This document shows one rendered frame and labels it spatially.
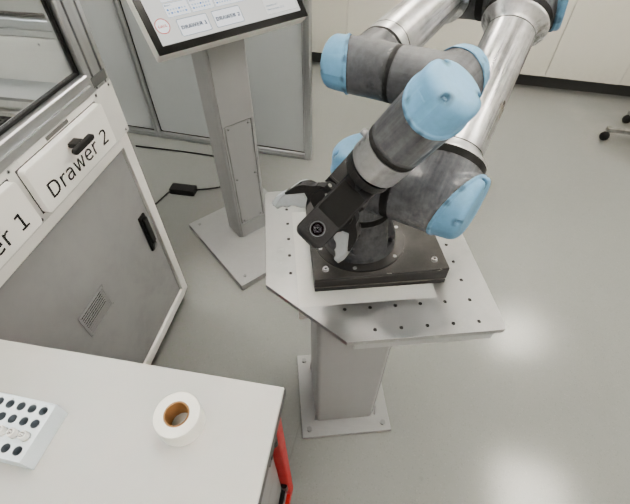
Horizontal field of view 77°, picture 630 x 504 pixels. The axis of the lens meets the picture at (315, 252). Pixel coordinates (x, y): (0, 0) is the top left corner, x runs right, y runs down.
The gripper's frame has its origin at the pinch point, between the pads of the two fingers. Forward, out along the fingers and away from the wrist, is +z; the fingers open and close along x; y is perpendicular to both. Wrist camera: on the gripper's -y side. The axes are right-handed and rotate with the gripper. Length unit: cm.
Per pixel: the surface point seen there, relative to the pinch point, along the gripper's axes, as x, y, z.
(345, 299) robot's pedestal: -15.1, 2.2, 9.4
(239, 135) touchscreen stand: 40, 63, 67
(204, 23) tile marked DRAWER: 59, 52, 27
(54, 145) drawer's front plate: 52, -4, 31
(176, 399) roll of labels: -1.9, -30.2, 12.3
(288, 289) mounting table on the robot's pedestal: -5.6, -1.4, 15.2
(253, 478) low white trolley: -17.5, -32.6, 7.6
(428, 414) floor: -77, 23, 61
